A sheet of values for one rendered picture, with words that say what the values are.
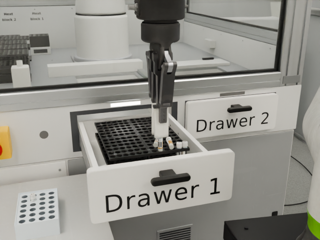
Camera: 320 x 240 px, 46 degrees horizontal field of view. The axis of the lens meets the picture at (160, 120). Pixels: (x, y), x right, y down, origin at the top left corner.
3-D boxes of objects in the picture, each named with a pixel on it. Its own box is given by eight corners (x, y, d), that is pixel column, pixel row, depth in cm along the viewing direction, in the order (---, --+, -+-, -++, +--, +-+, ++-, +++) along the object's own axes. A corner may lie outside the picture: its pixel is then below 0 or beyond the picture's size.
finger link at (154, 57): (170, 51, 75) (172, 52, 73) (170, 105, 78) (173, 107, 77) (151, 52, 73) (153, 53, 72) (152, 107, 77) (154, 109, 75)
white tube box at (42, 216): (60, 234, 77) (58, 218, 76) (16, 241, 75) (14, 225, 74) (58, 202, 88) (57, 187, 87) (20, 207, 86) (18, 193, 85)
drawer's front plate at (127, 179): (231, 199, 79) (235, 151, 75) (91, 225, 70) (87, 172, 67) (227, 195, 80) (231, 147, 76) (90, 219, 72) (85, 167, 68)
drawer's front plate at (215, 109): (275, 128, 116) (279, 94, 112) (186, 139, 108) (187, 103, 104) (272, 126, 118) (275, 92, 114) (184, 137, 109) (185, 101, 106)
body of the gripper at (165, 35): (135, 18, 75) (136, 65, 78) (147, 23, 67) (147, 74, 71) (171, 17, 77) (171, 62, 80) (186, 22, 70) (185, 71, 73)
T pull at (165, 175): (191, 181, 70) (191, 174, 69) (152, 187, 67) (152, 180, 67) (184, 172, 73) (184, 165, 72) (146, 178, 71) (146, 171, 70)
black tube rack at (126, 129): (188, 174, 85) (189, 147, 83) (111, 185, 80) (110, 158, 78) (159, 137, 105) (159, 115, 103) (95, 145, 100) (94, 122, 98)
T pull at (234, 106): (252, 111, 107) (253, 106, 107) (228, 113, 105) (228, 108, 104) (245, 107, 110) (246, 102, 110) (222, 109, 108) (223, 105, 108)
